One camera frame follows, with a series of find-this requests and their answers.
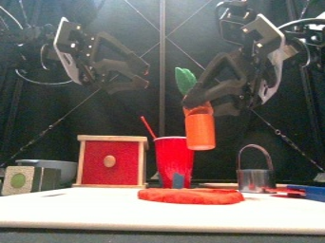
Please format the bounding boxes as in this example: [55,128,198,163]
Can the orange toy carrot green leaves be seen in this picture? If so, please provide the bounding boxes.
[174,66,217,152]

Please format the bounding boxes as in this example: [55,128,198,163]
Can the white cutting board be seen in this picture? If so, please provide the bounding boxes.
[0,186,325,235]

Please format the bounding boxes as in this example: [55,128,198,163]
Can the red stick in cup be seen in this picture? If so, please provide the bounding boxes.
[139,116,159,140]

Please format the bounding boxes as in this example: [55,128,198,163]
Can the wooden box red drawer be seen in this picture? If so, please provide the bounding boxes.
[71,134,150,190]

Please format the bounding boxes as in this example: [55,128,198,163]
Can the red plastic cup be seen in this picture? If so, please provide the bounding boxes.
[152,136,195,190]

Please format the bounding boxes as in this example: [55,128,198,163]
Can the small metal bucket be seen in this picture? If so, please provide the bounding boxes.
[235,143,278,194]

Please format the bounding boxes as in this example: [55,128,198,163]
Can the pink square tray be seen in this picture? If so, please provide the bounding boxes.
[197,182,297,190]

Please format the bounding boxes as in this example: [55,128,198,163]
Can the small blue toy piece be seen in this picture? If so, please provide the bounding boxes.
[171,172,186,190]

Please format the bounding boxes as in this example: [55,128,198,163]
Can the light blue bowl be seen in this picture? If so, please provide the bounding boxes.
[15,159,79,185]

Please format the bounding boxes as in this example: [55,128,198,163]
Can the blue plastic dough tool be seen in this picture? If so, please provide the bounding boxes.
[286,184,325,203]

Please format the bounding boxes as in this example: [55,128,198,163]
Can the wooden toy block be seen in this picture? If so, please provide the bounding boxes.
[0,165,63,196]

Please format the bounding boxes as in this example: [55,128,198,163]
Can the vertical metal frame pole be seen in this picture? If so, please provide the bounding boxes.
[159,0,167,138]

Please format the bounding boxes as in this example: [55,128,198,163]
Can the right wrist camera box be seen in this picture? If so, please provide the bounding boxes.
[214,0,255,47]

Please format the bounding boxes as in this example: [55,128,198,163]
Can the thin diagonal frame cord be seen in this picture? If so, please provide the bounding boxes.
[122,0,325,174]
[0,0,214,168]

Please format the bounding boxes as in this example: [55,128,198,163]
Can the red play dough ring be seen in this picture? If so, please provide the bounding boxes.
[138,187,246,206]

